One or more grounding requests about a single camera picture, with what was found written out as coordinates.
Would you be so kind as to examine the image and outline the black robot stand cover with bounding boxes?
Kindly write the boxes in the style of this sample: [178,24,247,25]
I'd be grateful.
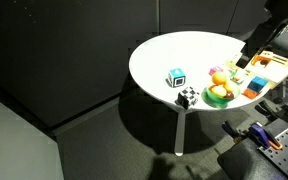
[216,137,282,180]

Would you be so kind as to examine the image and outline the white table leg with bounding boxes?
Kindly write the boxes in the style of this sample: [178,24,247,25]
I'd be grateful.
[173,109,187,157]

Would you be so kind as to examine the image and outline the black white checkered cube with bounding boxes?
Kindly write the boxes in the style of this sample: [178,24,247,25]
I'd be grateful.
[176,86,200,111]

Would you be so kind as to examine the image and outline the pink cube block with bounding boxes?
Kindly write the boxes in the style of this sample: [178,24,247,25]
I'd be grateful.
[208,65,225,77]

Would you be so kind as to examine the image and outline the yellow orange fruit toy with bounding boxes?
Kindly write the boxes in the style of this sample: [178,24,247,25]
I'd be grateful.
[223,79,239,94]

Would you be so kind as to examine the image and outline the blue block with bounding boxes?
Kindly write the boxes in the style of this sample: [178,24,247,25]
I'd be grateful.
[246,75,269,94]

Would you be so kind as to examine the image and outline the purple clamp orange tips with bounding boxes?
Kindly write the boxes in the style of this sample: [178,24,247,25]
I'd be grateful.
[248,122,284,151]

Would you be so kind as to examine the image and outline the light grey panel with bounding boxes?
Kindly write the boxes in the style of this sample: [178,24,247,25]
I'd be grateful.
[0,90,65,180]

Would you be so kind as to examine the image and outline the blue printed plush cube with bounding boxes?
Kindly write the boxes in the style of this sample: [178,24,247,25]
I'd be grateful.
[167,67,187,89]

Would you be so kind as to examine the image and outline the green plastic bowl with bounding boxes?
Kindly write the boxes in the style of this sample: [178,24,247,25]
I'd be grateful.
[205,83,241,106]

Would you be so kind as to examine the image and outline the yellow lemon toy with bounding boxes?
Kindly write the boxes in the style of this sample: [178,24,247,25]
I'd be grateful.
[210,85,227,98]

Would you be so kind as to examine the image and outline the orange round fruit toy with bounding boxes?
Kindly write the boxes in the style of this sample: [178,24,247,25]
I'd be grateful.
[211,70,229,86]

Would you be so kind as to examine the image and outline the black perforated mounting board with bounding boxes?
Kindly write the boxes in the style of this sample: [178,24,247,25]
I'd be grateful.
[257,121,288,180]

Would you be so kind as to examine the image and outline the wooden tray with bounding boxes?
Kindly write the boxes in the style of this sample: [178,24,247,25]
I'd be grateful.
[242,49,288,91]

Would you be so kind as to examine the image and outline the black clamp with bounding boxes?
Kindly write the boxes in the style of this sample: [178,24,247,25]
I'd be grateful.
[221,120,249,145]
[254,100,276,118]

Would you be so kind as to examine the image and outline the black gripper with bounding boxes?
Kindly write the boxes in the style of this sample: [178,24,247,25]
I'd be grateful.
[236,19,287,70]

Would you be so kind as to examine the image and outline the orange block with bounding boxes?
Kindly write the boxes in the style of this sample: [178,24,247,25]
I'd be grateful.
[242,87,260,100]

